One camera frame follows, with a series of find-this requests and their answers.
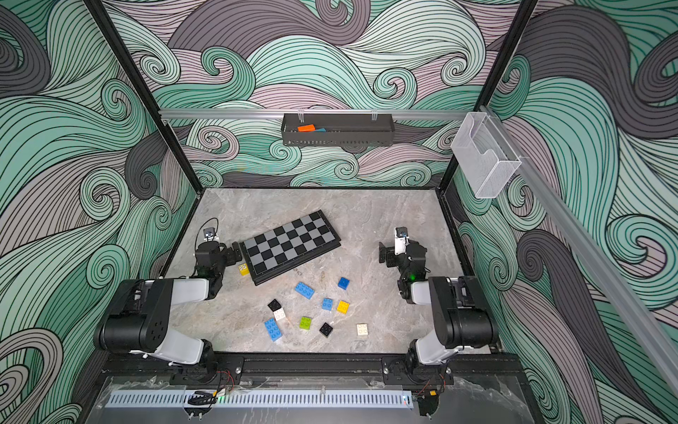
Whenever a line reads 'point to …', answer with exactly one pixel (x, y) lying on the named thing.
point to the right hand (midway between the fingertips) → (397, 242)
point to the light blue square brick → (327, 304)
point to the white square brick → (279, 314)
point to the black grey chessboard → (288, 246)
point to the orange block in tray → (306, 128)
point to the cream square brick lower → (362, 329)
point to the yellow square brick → (342, 306)
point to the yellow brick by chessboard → (244, 269)
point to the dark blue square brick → (343, 283)
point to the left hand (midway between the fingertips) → (221, 243)
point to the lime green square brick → (305, 323)
